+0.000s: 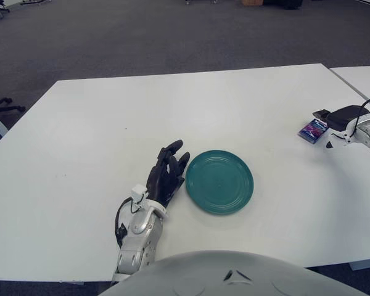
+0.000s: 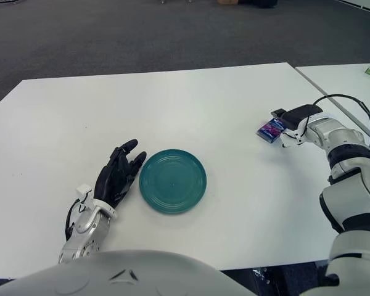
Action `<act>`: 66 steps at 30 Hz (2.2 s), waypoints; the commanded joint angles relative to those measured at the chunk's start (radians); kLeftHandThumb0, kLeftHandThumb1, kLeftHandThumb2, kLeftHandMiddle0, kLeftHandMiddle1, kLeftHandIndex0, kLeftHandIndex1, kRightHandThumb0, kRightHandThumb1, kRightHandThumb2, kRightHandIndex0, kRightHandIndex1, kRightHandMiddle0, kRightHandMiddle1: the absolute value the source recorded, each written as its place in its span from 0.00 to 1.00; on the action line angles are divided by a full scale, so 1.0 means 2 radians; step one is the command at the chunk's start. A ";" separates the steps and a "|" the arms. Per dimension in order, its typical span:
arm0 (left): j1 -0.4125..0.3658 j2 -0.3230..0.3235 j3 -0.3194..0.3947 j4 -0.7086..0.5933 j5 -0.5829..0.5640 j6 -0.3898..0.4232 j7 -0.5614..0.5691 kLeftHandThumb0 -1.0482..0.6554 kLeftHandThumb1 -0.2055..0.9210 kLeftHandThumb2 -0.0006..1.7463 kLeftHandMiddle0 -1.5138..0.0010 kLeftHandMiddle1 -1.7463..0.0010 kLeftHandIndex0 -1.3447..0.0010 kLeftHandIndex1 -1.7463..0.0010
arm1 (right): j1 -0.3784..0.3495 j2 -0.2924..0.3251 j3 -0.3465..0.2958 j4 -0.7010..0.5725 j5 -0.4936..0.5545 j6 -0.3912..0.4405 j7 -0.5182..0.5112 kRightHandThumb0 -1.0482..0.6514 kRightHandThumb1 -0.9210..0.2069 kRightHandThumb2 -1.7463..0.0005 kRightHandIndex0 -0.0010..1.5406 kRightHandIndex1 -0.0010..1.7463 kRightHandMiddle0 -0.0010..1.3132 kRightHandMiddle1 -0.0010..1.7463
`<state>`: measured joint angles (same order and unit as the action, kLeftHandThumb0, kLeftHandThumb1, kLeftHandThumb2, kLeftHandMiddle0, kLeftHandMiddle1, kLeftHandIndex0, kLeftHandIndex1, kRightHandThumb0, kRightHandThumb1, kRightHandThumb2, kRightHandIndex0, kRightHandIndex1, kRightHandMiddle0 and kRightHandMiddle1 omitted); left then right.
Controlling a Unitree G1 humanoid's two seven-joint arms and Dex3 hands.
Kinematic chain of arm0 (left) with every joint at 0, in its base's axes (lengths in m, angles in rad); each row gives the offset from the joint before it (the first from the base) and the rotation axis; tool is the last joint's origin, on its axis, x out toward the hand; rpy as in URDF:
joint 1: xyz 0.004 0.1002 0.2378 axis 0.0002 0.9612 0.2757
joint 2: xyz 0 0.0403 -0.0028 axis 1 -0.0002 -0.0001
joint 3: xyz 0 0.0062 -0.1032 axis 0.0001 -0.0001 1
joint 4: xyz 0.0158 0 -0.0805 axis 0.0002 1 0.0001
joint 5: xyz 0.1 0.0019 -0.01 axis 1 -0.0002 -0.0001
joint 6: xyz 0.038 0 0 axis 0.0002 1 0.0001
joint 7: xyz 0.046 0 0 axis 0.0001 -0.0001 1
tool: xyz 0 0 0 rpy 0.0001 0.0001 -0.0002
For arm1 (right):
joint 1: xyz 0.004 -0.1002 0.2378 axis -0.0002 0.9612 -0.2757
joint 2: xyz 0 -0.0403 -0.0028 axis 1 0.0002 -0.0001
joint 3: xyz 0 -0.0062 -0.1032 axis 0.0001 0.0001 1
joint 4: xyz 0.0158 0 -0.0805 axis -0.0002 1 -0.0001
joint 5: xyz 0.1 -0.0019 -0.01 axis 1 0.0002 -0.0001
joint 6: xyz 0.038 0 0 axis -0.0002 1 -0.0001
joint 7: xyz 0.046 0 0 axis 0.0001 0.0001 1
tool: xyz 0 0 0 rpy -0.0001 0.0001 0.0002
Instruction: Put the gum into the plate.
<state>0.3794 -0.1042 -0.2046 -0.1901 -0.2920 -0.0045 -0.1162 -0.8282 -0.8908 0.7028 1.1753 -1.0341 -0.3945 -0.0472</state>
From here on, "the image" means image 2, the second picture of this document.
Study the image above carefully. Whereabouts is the dark background furniture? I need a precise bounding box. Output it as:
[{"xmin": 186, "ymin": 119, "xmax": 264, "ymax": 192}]
[{"xmin": 239, "ymin": 0, "xmax": 278, "ymax": 9}]

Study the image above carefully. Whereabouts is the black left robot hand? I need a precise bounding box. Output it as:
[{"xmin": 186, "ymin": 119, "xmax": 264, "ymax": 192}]
[{"xmin": 94, "ymin": 139, "xmax": 147, "ymax": 209}]

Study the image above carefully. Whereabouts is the purple blue gum pack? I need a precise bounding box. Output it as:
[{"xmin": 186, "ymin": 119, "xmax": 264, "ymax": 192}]
[{"xmin": 256, "ymin": 117, "xmax": 285, "ymax": 145}]

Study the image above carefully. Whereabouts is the grey robot torso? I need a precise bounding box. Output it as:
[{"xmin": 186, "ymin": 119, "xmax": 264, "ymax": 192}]
[{"xmin": 0, "ymin": 249, "xmax": 257, "ymax": 296}]

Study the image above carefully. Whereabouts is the teal round plate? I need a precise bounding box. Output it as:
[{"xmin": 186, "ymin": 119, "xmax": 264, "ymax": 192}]
[{"xmin": 139, "ymin": 149, "xmax": 208, "ymax": 215}]

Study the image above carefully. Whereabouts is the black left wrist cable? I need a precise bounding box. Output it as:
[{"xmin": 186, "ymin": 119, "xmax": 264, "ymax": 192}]
[{"xmin": 64, "ymin": 200, "xmax": 81, "ymax": 242}]

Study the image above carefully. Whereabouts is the white wrist sensor box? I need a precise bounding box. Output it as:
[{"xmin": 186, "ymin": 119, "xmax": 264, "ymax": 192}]
[
  {"xmin": 76, "ymin": 184, "xmax": 93, "ymax": 203},
  {"xmin": 280, "ymin": 129, "xmax": 302, "ymax": 148}
]

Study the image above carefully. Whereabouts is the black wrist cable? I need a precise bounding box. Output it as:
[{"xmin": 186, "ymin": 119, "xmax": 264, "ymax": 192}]
[
  {"xmin": 311, "ymin": 94, "xmax": 370, "ymax": 152},
  {"xmin": 64, "ymin": 200, "xmax": 81, "ymax": 242}
]

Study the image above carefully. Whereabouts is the white right wrist sensor box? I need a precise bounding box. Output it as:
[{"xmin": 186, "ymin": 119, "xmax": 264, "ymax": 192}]
[{"xmin": 280, "ymin": 129, "xmax": 302, "ymax": 148}]

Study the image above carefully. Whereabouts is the white left wrist sensor box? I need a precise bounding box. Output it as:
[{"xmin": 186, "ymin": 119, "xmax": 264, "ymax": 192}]
[{"xmin": 76, "ymin": 184, "xmax": 93, "ymax": 203}]

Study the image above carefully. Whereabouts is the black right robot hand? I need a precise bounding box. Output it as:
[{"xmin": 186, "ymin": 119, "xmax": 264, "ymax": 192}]
[{"xmin": 271, "ymin": 104, "xmax": 324, "ymax": 130}]

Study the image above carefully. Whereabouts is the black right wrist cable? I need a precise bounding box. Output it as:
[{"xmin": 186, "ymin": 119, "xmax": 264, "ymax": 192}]
[{"xmin": 311, "ymin": 94, "xmax": 370, "ymax": 152}]

